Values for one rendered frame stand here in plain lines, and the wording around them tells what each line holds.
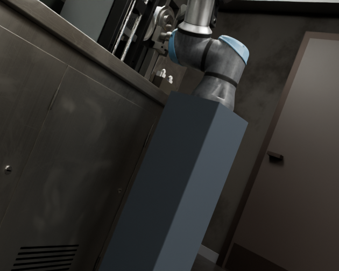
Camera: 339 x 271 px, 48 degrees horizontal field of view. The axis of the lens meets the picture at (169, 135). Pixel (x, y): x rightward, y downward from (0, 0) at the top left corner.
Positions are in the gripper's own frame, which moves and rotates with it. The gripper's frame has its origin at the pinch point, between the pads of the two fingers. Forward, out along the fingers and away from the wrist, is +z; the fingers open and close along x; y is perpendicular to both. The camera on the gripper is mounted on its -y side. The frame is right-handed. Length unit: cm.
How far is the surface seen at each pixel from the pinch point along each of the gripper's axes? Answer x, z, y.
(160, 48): 5.3, 11.1, -10.8
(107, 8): 34.7, 16.9, -5.1
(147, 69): 4.5, 19.6, -17.1
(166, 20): 2.7, 5.6, 2.6
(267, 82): -194, -13, 40
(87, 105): 56, 20, -52
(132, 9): 37.3, 6.3, -13.7
